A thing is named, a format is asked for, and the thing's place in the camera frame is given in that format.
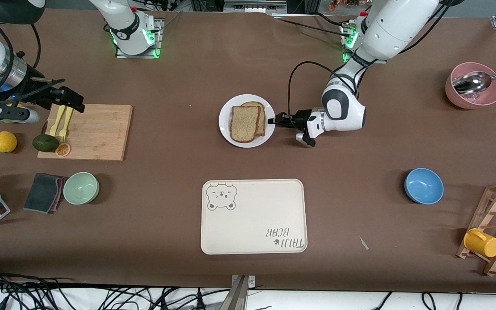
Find plain brown bread slice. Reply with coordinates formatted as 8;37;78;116
231;106;260;143

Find round white plate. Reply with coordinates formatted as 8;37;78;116
219;94;276;148

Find bread slice under egg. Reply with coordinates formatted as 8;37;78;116
241;102;267;137

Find yellow plastic fork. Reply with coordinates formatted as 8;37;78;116
59;108;74;143

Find yellow plastic knife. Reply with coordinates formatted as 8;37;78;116
50;105;66;137

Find wooden cutting board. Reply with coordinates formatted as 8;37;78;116
37;104;133;161

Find dark green avocado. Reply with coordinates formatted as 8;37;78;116
32;134;60;152

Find yellow lemon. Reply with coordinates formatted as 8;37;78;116
0;131;18;153

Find pale green bowl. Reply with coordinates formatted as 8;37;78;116
63;172;100;205

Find folded pink cloth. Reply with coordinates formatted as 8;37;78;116
54;177;68;208

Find folded grey cloth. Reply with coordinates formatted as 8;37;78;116
23;173;64;214

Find cream bear print tray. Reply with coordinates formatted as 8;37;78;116
200;179;308;255

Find blue bowl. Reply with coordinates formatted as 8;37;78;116
404;168;444;205

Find pink bowl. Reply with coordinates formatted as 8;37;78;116
445;62;496;109

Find metal spoon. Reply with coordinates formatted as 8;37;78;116
453;68;496;95

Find wooden mug rack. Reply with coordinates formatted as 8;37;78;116
456;182;496;277

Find yellow mug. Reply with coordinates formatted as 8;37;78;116
463;228;496;258

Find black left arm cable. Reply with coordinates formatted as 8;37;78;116
288;61;359;119

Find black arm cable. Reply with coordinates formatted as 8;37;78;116
0;22;42;104
288;61;359;119

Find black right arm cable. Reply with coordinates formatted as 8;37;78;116
0;22;42;104

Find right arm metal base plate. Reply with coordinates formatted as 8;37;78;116
115;17;165;59

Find metal table bracket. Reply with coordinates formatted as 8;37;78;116
224;275;256;310

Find tangled black cables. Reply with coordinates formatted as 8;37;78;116
0;265;231;310

